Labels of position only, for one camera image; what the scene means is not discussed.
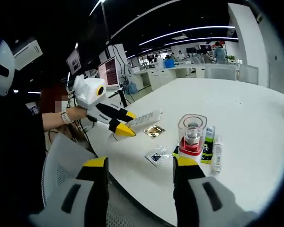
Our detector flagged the green black skincare sachet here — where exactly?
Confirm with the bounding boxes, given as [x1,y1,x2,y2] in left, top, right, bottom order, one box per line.
[172,126,216,164]

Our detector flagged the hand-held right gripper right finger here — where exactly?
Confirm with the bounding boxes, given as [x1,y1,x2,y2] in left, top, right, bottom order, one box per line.
[172,156,258,227]

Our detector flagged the blue water jug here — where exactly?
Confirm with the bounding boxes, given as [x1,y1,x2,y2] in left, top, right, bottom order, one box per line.
[127,81,138,96]

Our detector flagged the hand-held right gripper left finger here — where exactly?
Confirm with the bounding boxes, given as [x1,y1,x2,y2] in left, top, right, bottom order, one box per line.
[28,155,109,227]

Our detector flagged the person's left hand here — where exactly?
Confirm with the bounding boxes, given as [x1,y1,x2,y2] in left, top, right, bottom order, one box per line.
[71,105,89,120]

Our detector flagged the white ceiling air conditioner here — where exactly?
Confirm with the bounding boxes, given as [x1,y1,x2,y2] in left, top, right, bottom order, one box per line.
[11,39,44,71]

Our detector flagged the white skincare bottle red collar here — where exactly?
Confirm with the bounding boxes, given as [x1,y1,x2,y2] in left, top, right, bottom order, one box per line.
[174,114,208,164]

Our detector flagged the slim white skincare tube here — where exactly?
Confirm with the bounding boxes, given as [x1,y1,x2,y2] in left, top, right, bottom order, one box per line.
[210,134,223,176]

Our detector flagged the clear skincare sachet blue square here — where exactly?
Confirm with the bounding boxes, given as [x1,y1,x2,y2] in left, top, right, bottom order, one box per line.
[144,144,169,167]

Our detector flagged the person's black shirt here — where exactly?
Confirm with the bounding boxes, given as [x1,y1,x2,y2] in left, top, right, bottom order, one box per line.
[0,94,47,213]

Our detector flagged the black laptop stand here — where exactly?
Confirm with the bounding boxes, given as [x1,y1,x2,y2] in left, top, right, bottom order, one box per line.
[107,86,129,109]

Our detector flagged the white laptop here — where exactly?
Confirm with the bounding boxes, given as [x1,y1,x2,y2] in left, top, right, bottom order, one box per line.
[98,56,121,90]

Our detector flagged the long white workbench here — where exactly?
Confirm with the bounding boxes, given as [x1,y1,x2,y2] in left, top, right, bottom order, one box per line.
[130,63,204,90]

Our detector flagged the white mesh office chair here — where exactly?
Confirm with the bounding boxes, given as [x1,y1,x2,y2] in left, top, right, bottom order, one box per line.
[42,133,171,227]

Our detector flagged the grey chair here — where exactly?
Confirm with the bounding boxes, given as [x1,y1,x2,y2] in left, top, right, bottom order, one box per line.
[204,65,237,81]

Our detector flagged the gold foil skincare sachet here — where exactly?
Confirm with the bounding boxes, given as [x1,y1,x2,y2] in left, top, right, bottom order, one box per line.
[143,125,166,139]

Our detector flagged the large white skincare tube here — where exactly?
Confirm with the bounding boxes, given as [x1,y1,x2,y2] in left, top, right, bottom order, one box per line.
[108,108,164,142]

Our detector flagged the white chest-worn device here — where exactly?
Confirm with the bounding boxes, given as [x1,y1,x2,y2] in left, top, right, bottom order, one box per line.
[0,40,16,96]

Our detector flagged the white wristwatch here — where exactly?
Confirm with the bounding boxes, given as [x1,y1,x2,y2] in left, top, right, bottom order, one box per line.
[60,110,74,125]

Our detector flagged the hanging display screen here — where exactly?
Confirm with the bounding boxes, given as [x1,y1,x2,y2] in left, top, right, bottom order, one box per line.
[66,48,82,74]

